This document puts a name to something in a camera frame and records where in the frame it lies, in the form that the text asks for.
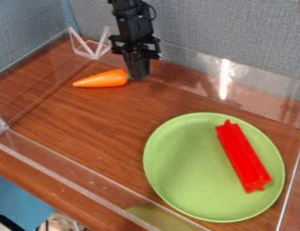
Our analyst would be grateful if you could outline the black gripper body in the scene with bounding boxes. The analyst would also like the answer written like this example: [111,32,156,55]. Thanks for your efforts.
[108,35,162,60]

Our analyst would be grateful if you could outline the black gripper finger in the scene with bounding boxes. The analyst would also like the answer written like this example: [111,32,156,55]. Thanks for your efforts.
[123,51,150,80]

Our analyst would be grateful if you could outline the orange toy carrot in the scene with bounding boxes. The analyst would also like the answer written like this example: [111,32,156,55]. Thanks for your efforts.
[72,69,131,88]

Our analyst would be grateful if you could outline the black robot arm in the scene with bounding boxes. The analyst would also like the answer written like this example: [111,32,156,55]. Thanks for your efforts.
[107,0,162,80]

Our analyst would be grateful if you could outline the green plate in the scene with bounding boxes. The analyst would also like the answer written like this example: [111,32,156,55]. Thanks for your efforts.
[143,113,285,223]

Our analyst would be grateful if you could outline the clear acrylic back barrier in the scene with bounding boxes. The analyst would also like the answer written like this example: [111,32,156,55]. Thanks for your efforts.
[95,26,300,130]

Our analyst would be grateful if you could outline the clear acrylic barrier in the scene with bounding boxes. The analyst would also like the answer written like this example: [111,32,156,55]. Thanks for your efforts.
[0,117,209,231]
[95,26,300,130]

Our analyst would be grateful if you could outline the red plastic block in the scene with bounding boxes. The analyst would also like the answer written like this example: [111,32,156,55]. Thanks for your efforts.
[215,120,271,193]

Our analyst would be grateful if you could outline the clear acrylic front barrier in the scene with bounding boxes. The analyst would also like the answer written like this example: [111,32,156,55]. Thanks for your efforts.
[0,117,209,231]

